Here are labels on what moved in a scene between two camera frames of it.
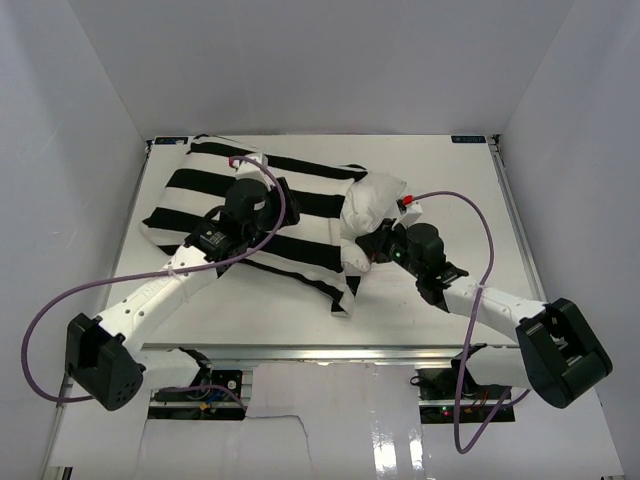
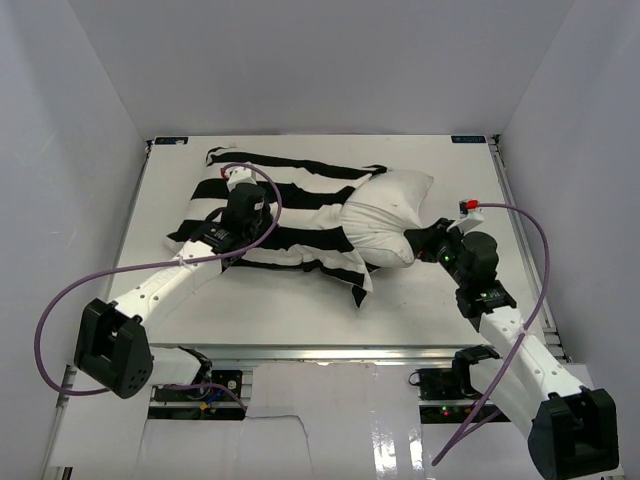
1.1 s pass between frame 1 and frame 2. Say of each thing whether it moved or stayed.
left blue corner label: stayed
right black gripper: moved
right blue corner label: stayed
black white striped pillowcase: moved
